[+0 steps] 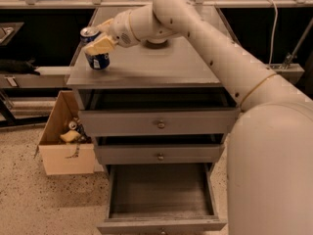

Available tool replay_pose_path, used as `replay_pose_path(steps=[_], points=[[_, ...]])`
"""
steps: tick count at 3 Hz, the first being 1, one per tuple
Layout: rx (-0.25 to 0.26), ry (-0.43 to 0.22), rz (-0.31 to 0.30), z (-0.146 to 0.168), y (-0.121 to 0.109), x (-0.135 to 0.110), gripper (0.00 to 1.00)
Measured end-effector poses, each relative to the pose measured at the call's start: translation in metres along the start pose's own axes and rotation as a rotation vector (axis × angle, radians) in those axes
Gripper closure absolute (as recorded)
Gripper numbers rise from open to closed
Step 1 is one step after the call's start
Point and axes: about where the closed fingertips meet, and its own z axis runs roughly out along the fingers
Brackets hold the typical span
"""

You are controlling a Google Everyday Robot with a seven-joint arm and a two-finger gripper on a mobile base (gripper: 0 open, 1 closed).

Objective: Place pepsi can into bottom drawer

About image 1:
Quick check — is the grey drawer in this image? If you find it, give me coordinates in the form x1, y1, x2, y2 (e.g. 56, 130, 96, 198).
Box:
95, 133, 224, 165
97, 164, 226, 235
79, 88, 239, 136

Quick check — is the yellow object in box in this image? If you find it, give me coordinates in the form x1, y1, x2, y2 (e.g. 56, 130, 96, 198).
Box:
60, 130, 81, 143

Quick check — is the blue pepsi can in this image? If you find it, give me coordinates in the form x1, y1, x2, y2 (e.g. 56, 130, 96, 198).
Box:
80, 26, 110, 70

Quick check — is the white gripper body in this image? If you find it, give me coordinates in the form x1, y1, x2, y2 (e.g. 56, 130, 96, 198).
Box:
109, 10, 140, 48

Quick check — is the grey middle drawer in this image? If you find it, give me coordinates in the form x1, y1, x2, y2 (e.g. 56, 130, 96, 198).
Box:
95, 133, 224, 165

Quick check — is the grey top drawer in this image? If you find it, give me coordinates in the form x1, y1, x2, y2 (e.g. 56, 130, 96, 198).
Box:
79, 88, 239, 136

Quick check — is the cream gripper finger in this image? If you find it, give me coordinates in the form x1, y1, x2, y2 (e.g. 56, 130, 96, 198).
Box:
83, 34, 117, 56
97, 19, 113, 33

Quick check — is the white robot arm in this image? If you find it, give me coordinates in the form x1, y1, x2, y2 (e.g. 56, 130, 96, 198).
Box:
84, 0, 313, 235

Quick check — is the black cloth on shelf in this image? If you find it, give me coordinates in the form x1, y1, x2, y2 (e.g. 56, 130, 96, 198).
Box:
0, 60, 39, 75

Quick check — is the cardboard box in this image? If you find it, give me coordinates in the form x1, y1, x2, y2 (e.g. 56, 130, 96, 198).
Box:
38, 91, 95, 175

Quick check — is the grey drawer cabinet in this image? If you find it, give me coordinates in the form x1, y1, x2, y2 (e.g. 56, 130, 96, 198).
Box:
66, 6, 243, 235

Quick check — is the white cable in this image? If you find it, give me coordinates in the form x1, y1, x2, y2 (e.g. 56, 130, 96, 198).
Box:
263, 0, 279, 67

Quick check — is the white ceramic bowl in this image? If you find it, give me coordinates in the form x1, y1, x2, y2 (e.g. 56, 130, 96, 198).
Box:
146, 38, 167, 45

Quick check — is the grey bottom drawer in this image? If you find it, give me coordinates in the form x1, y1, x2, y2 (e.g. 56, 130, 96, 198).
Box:
97, 164, 226, 235

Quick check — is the can in cardboard box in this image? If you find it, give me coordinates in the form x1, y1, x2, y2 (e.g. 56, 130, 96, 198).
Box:
68, 121, 77, 130

